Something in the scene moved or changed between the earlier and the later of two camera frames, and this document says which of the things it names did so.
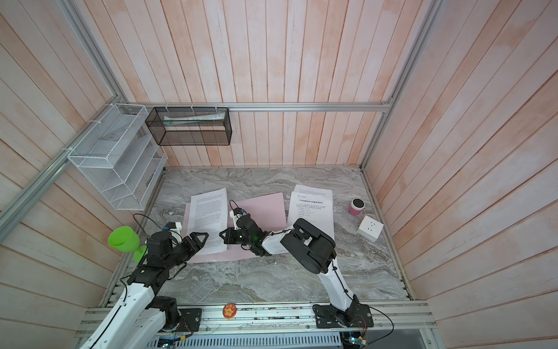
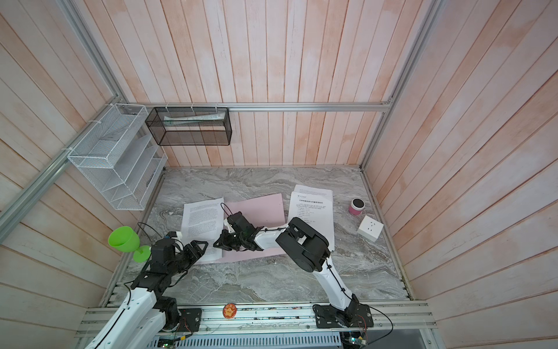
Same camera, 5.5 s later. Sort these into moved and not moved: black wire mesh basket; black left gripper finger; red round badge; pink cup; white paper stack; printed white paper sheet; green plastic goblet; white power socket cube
Moved: printed white paper sheet; black left gripper finger
Not moved: white power socket cube; white paper stack; black wire mesh basket; red round badge; pink cup; green plastic goblet
